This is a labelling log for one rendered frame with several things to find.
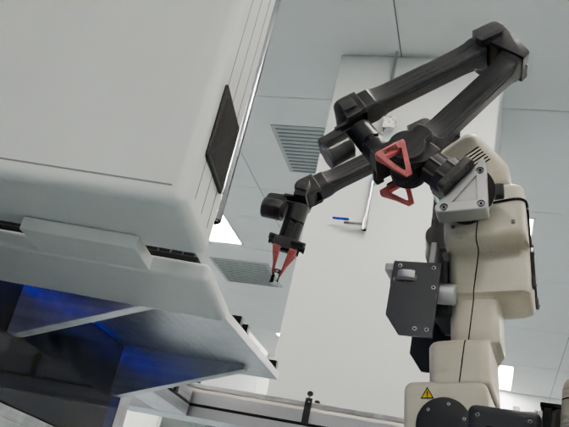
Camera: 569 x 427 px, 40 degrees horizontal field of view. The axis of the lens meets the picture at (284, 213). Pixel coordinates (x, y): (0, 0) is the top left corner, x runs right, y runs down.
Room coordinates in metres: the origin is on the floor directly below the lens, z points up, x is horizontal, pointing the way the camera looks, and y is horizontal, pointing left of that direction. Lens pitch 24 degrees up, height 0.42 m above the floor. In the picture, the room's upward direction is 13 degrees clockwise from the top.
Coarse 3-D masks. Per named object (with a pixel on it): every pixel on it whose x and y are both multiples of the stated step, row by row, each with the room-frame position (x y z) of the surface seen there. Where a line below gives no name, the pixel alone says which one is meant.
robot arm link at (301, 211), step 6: (288, 204) 1.93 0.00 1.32; (294, 204) 1.89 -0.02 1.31; (300, 204) 1.89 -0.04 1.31; (306, 204) 1.91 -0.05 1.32; (282, 210) 1.91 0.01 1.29; (288, 210) 1.90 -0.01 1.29; (294, 210) 1.89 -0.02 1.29; (300, 210) 1.89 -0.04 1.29; (306, 210) 1.90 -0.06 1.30; (282, 216) 1.93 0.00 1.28; (288, 216) 1.90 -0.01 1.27; (294, 216) 1.89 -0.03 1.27; (300, 216) 1.89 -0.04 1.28; (306, 216) 1.91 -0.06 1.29; (294, 222) 1.90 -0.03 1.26; (300, 222) 1.91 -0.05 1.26
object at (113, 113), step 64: (0, 0) 0.95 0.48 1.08; (64, 0) 0.93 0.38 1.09; (128, 0) 0.91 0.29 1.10; (192, 0) 0.90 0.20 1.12; (256, 0) 0.94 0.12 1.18; (0, 64) 0.94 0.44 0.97; (64, 64) 0.92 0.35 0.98; (128, 64) 0.91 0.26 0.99; (192, 64) 0.89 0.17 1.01; (256, 64) 1.04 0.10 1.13; (0, 128) 0.93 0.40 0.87; (64, 128) 0.92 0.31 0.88; (128, 128) 0.90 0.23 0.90; (192, 128) 0.89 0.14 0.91; (0, 192) 0.99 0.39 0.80; (64, 192) 0.94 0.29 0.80; (128, 192) 0.90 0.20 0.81; (192, 192) 0.91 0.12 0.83
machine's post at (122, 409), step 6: (126, 396) 2.13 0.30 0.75; (120, 402) 2.11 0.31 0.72; (126, 402) 2.14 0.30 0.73; (120, 408) 2.12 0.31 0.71; (126, 408) 2.15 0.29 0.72; (120, 414) 2.13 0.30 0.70; (114, 420) 2.11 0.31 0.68; (120, 420) 2.14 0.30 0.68; (114, 426) 2.12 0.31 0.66; (120, 426) 2.15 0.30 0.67
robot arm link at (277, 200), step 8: (304, 184) 1.88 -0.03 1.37; (296, 192) 1.89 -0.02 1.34; (304, 192) 1.88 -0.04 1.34; (264, 200) 1.92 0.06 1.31; (272, 200) 1.92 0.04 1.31; (280, 200) 1.92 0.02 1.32; (296, 200) 1.92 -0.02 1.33; (304, 200) 1.90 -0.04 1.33; (264, 208) 1.92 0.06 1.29; (272, 208) 1.91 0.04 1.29; (280, 208) 1.91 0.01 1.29; (264, 216) 1.95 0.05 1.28; (272, 216) 1.93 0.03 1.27; (280, 216) 1.93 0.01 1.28
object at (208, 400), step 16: (192, 384) 2.89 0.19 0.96; (192, 400) 2.86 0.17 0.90; (208, 400) 2.84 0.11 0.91; (224, 400) 2.82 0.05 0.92; (240, 400) 2.80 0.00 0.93; (256, 400) 2.88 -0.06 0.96; (272, 400) 2.79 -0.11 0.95; (288, 400) 2.77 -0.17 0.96; (160, 416) 3.02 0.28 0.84; (176, 416) 2.93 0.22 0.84; (192, 416) 2.85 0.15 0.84; (208, 416) 2.83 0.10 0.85; (224, 416) 2.81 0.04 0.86; (240, 416) 2.80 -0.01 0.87; (256, 416) 2.78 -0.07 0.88; (272, 416) 2.76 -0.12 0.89; (288, 416) 2.74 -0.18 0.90; (304, 416) 2.71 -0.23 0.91; (320, 416) 2.71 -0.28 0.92; (336, 416) 2.69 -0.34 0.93; (352, 416) 2.76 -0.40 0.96; (368, 416) 2.68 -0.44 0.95; (384, 416) 2.66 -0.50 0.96
